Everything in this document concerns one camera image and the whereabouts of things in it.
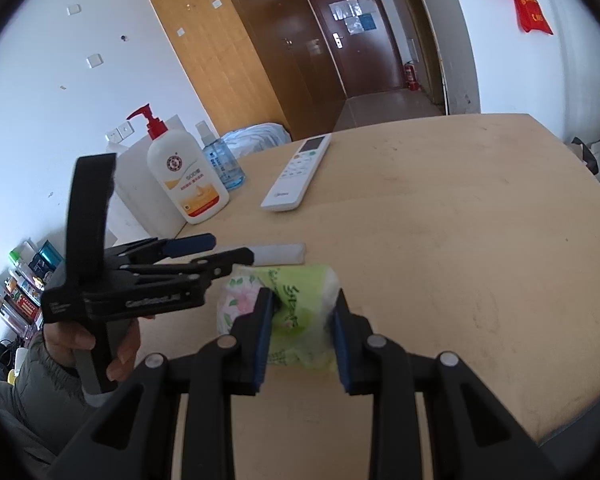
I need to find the white wall switch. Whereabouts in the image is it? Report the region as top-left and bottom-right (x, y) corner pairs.
(86, 53), (104, 68)

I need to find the white lotion pump bottle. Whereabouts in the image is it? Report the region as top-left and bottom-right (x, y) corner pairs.
(126, 104), (230, 226)

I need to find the white air conditioner remote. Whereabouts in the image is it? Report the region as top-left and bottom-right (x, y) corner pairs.
(261, 133), (332, 212)

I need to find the teal canister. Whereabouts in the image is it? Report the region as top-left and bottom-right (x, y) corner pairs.
(29, 240), (64, 281)

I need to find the grey jacket forearm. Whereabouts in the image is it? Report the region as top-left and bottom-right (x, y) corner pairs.
(0, 334), (96, 479)

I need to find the double wall socket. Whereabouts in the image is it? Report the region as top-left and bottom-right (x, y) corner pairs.
(106, 122), (134, 144)

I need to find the white styrofoam box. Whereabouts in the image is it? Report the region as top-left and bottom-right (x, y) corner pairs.
(106, 126), (185, 243)

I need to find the red fire extinguisher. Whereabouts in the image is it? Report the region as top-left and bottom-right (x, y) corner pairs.
(404, 62), (420, 91)

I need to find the floral green tissue pack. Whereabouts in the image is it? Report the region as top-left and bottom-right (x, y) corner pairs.
(216, 264), (340, 370)

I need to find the blue spray bottle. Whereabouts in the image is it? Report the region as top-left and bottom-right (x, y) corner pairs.
(196, 122), (246, 191)

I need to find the wooden wardrobe cabinet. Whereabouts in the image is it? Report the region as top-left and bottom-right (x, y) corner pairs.
(150, 0), (346, 140)

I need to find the light blue cloth cover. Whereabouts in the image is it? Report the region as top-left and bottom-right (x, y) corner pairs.
(222, 122), (292, 158)

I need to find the dark brown entrance door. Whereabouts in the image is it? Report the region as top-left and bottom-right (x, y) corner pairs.
(310, 0), (404, 98)

